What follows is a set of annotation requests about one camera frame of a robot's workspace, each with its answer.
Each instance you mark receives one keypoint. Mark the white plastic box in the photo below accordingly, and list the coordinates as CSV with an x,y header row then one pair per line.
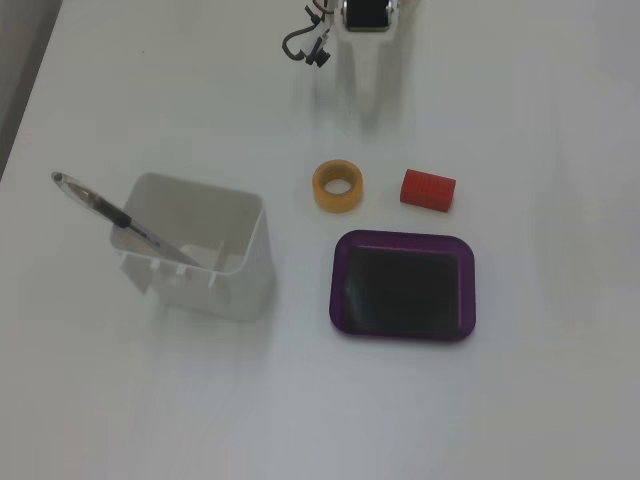
x,y
200,250

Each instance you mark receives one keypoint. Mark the yellow tape roll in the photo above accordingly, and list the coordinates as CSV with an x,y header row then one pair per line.
x,y
337,186

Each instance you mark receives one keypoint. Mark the red cube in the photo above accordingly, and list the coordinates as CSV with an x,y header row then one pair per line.
x,y
428,190

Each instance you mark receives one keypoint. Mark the small black gripper camera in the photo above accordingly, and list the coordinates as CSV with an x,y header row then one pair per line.
x,y
318,52

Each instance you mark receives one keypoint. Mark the white gripper with motor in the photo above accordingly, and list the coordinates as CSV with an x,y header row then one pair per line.
x,y
367,17

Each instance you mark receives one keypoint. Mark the clear black pen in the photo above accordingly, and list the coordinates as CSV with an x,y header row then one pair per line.
x,y
107,210

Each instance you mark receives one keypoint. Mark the purple metal tray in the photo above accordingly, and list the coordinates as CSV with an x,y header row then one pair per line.
x,y
402,286

